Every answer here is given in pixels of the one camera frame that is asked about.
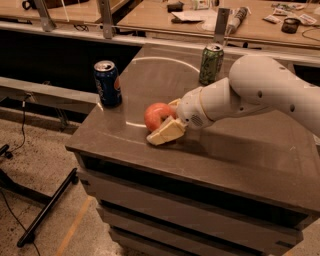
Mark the metal bracket post left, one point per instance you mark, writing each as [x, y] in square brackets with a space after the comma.
[46, 22]

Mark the white papers on desk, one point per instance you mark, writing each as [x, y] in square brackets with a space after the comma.
[207, 18]

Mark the metal bracket post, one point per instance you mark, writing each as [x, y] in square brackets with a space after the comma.
[106, 17]
[221, 25]
[46, 22]

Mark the black metal stand leg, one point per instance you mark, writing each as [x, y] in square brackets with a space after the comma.
[29, 235]

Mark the black white cylindrical tool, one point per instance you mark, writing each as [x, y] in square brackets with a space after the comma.
[237, 19]

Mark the green soda can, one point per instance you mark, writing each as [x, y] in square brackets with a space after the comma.
[212, 58]

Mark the red apple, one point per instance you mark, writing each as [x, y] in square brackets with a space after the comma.
[156, 114]

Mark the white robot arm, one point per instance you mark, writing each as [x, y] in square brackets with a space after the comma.
[255, 84]

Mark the black device on desk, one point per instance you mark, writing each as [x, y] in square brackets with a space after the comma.
[175, 7]

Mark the grey drawer cabinet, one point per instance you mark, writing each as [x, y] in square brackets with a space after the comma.
[242, 187]

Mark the blue pepsi can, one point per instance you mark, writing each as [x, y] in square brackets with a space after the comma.
[108, 84]

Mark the metal bracket post right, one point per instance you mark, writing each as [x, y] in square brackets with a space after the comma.
[221, 25]

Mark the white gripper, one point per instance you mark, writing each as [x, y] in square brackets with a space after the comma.
[190, 108]

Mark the metal bracket post middle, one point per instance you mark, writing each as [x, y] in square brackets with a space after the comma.
[106, 17]

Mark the black round cup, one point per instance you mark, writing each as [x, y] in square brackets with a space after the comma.
[290, 25]

